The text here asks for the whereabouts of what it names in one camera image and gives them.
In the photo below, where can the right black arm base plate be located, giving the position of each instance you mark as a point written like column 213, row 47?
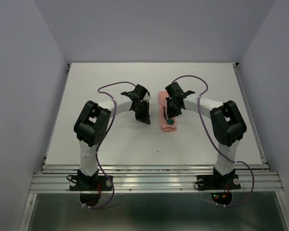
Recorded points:
column 214, row 182

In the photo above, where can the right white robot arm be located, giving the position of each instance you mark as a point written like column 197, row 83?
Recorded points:
column 222, row 122

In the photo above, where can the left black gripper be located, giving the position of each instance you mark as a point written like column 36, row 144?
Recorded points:
column 145, row 117

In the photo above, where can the teal plastic spoon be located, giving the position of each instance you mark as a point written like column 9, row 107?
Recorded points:
column 171, row 121

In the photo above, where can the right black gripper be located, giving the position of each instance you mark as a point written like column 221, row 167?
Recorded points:
column 170, row 113

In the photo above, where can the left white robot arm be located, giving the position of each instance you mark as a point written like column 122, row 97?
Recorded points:
column 95, row 119

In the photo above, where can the teal plastic utensil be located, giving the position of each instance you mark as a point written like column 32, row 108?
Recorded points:
column 164, row 114

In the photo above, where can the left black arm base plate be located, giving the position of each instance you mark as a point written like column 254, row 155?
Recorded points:
column 98, row 183

